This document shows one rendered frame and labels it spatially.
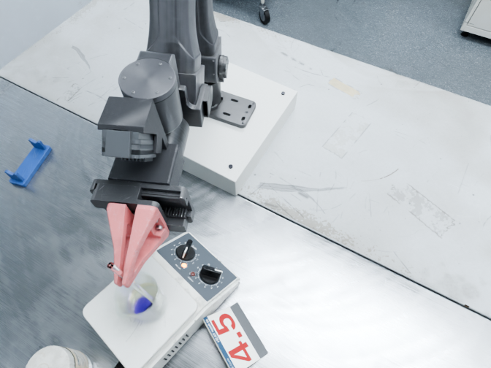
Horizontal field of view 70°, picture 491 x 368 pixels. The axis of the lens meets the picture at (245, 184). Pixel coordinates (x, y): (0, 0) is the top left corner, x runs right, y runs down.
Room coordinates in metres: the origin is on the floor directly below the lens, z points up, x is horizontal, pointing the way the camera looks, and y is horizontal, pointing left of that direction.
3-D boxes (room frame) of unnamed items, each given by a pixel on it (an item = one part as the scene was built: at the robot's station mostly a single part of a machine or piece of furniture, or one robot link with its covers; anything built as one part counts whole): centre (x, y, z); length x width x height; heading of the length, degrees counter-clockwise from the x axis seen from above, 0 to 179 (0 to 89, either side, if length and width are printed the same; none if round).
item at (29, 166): (0.41, 0.44, 0.92); 0.10 x 0.03 x 0.04; 164
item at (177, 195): (0.21, 0.11, 1.15); 0.10 x 0.07 x 0.07; 83
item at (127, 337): (0.10, 0.15, 0.98); 0.12 x 0.12 x 0.01; 46
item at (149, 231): (0.14, 0.13, 1.15); 0.09 x 0.07 x 0.07; 173
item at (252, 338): (0.07, 0.02, 0.92); 0.09 x 0.06 x 0.04; 32
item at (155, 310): (0.11, 0.14, 1.02); 0.06 x 0.05 x 0.08; 150
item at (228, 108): (0.52, 0.08, 1.00); 0.20 x 0.07 x 0.08; 67
